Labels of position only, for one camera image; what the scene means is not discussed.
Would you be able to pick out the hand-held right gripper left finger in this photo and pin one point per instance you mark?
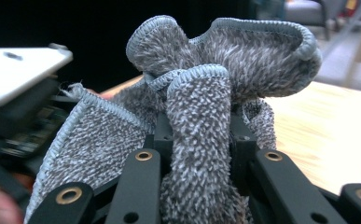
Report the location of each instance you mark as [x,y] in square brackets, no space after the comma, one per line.
[164,133]

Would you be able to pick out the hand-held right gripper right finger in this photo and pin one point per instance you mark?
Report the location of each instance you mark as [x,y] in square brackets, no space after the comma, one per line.
[240,146]

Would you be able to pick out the grey terry cloth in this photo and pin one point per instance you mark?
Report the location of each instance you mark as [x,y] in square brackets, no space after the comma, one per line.
[200,124]

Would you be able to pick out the black cabinet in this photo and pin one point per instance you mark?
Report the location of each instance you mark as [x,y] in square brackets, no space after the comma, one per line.
[268,7]

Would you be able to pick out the red and yellow object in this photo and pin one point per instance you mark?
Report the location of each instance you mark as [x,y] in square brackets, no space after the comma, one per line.
[350,6]

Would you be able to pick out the grey metal rail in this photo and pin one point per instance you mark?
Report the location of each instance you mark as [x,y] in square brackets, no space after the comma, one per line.
[346,29]

